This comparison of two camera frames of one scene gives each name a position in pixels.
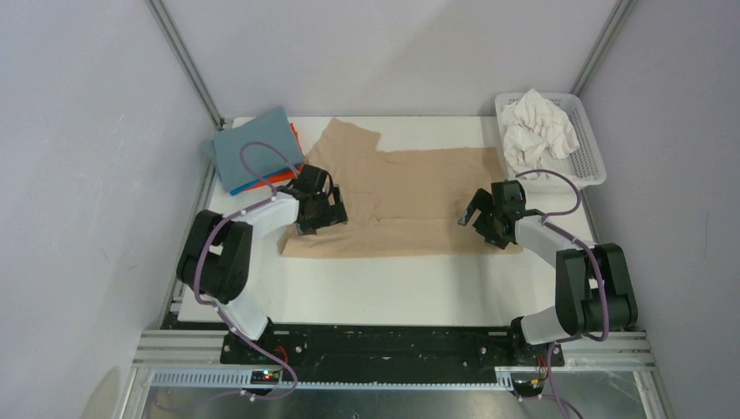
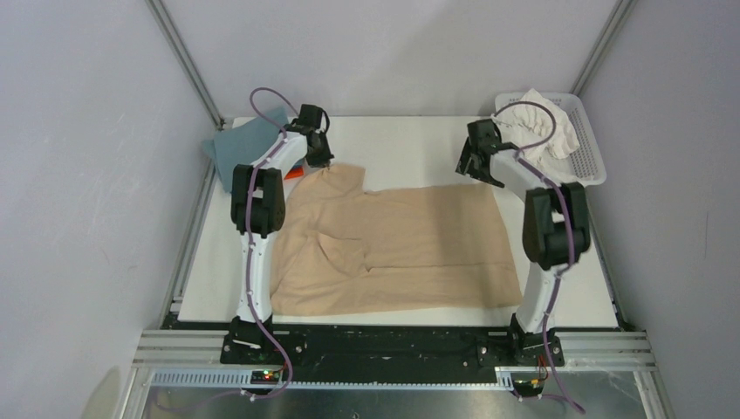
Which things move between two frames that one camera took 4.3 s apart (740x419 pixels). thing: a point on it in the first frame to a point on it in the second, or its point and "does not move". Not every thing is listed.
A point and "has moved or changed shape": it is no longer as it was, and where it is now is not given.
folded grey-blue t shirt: x=259 y=146 does not move
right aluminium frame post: x=613 y=26 does not move
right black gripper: x=483 y=201 to x=465 y=158
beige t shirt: x=399 y=202 has moved or changed shape
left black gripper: x=333 y=214 to x=325 y=158
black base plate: x=387 y=346 does not move
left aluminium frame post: x=186 y=62 does not move
